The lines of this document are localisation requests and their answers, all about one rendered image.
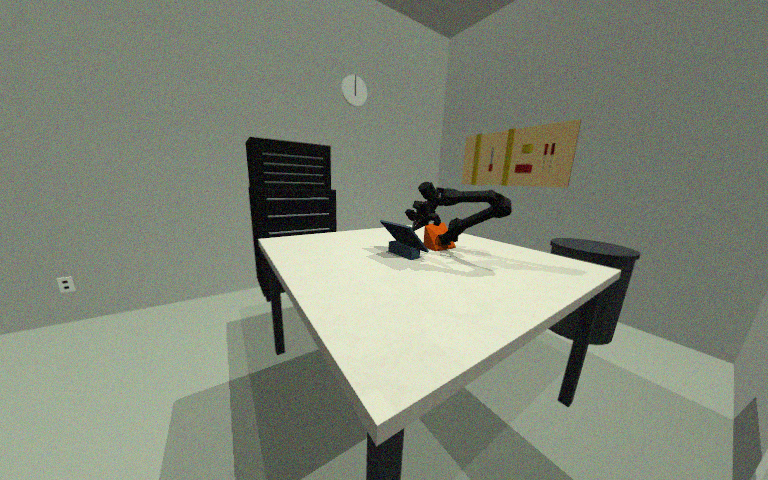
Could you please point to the blue switch panel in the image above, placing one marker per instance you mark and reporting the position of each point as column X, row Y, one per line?
column 407, row 244

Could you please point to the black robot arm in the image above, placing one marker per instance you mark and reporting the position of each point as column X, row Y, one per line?
column 500, row 207

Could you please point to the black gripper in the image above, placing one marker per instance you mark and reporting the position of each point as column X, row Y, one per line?
column 421, row 219

